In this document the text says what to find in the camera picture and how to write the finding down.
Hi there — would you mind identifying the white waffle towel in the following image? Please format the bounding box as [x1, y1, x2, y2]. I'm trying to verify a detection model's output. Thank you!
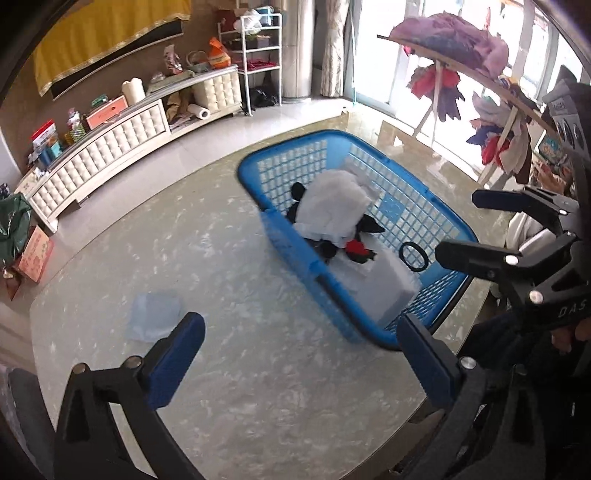
[329, 156, 423, 326]

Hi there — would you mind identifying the white fluffy towel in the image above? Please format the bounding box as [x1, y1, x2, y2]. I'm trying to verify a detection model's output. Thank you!
[294, 169, 378, 248]

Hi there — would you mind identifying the person's right hand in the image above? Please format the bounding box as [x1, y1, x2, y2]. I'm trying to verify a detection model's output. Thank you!
[551, 318, 591, 353]

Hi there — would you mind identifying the wooden clothes drying rack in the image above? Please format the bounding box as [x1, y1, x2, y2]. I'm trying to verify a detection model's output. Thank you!
[390, 37, 560, 185]

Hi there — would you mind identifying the light blue cloth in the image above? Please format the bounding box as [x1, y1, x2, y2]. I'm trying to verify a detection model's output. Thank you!
[125, 292, 182, 343]

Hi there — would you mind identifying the blue plastic laundry basket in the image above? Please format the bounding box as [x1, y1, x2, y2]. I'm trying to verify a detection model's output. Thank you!
[236, 130, 476, 350]

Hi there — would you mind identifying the pink printed cardboard box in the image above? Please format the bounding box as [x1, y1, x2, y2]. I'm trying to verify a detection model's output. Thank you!
[15, 226, 53, 284]

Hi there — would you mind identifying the pink clothes pile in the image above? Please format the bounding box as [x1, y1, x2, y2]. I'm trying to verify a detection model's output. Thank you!
[389, 12, 509, 79]

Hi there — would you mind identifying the white tufted television cabinet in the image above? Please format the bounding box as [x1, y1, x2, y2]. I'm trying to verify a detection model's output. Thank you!
[15, 65, 242, 233]

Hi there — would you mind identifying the green plastic bag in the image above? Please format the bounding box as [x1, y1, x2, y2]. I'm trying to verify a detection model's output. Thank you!
[0, 193, 32, 268]

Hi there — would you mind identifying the patterned beige curtain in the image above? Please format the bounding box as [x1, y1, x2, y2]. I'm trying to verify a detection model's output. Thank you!
[321, 0, 349, 98]

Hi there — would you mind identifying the paper towel roll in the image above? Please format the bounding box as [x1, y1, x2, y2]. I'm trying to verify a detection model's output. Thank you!
[187, 104, 211, 120]

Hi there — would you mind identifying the red white gift box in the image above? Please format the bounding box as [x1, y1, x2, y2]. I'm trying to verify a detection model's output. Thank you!
[31, 120, 59, 150]

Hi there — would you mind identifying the pink drawer box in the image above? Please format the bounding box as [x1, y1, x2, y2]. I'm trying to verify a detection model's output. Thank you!
[86, 95, 128, 130]

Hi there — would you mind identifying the white plastic jug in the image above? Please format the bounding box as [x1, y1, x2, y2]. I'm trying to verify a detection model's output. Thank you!
[121, 77, 146, 106]

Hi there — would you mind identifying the silver standing air conditioner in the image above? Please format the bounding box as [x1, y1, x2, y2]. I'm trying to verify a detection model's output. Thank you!
[273, 0, 315, 100]

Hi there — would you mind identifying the white metal shelf rack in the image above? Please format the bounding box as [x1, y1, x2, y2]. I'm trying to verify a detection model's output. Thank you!
[216, 5, 283, 116]

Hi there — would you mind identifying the orange bag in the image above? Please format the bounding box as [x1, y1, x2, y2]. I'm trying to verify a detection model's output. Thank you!
[207, 37, 231, 70]

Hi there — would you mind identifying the yellow television cover cloth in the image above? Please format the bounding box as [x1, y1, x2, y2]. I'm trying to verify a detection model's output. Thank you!
[32, 0, 192, 96]

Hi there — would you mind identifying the black wall television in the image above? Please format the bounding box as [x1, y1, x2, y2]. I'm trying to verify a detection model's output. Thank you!
[49, 19, 183, 100]

